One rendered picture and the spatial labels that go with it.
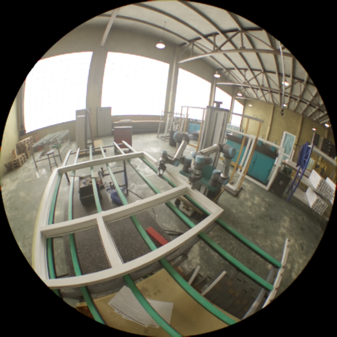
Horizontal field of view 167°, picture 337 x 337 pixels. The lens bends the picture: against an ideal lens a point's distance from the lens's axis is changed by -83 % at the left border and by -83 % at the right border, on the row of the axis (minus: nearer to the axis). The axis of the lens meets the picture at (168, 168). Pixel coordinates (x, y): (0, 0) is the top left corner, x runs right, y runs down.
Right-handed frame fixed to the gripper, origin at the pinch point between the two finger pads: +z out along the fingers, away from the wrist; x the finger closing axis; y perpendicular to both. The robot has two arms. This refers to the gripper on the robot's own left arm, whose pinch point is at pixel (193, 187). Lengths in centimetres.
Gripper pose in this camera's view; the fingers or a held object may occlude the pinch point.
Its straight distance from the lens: 111.9
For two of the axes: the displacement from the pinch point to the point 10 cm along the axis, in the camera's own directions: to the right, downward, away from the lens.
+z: -1.0, 8.8, 4.6
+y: 5.8, 4.3, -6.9
